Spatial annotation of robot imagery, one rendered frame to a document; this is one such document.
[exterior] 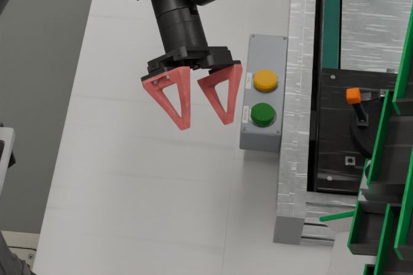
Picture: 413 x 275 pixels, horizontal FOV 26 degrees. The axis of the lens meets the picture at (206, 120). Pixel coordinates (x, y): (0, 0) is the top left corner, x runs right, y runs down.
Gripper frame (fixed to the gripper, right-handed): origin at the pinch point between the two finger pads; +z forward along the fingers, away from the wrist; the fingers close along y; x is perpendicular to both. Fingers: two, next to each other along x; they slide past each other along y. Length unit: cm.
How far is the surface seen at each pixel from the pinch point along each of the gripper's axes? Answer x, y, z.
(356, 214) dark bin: -13.6, 7.1, 16.9
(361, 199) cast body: -14.8, 7.3, 15.2
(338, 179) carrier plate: 1.6, 32.5, 11.7
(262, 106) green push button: 11.4, 32.4, -3.5
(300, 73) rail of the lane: 8.0, 41.7, -8.0
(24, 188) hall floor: 123, 77, -10
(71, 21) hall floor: 121, 111, -60
